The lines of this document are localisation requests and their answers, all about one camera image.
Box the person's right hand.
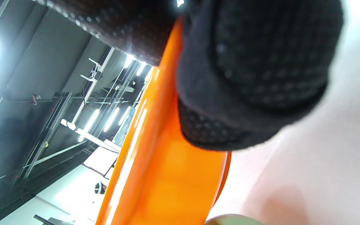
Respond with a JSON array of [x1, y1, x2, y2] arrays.
[[33, 0, 345, 151]]

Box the orange plastic bowl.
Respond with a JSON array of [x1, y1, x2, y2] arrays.
[[96, 17, 232, 225]]

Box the ceiling tube light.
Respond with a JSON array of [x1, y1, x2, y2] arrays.
[[103, 107, 120, 133], [78, 108, 101, 143]]

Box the green round plate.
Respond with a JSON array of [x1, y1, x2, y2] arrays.
[[204, 214, 265, 225]]

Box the white overhead rig bar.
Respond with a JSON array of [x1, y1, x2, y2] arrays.
[[60, 47, 122, 153]]

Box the black and white headset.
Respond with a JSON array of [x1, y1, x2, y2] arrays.
[[94, 181, 107, 195]]

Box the black tripod stand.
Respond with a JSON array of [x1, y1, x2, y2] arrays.
[[33, 214, 74, 225]]

